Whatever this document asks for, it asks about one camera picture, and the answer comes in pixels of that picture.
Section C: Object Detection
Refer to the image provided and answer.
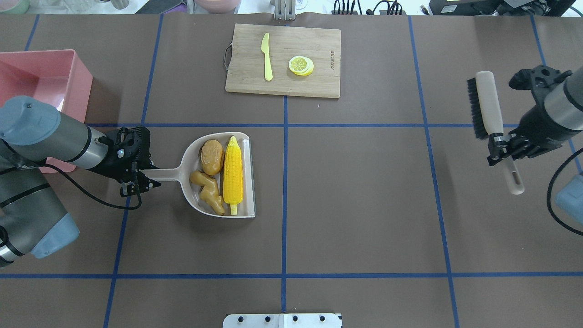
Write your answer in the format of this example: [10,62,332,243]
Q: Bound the pink plastic bin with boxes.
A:
[0,50,107,172]

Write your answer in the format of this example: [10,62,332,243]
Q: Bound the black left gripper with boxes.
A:
[91,126,161,197]

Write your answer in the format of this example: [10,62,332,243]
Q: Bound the yellow toy corn cob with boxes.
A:
[223,135,244,216]

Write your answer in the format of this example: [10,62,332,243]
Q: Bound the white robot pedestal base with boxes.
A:
[222,313,343,328]

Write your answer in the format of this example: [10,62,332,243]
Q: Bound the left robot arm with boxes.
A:
[0,96,160,267]

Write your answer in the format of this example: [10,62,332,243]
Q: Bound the yellow plastic toy knife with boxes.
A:
[261,32,273,81]

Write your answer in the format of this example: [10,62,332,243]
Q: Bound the tan toy ginger root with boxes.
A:
[189,171,225,215]

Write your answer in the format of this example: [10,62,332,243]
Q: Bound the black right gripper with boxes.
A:
[487,65,573,166]

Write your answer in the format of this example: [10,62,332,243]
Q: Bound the beige hand brush black bristles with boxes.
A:
[467,71,525,195]

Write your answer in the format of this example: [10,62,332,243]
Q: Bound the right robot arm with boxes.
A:
[472,65,582,191]

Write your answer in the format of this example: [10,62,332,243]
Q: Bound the brown toy potato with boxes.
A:
[200,139,225,176]

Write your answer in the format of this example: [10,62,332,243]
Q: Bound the beige plastic dustpan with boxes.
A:
[142,132,256,218]

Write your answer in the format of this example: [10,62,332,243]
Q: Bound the yellow toy lemon slices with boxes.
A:
[288,56,315,76]

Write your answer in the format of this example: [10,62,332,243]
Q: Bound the bamboo cutting board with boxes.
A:
[225,23,342,99]

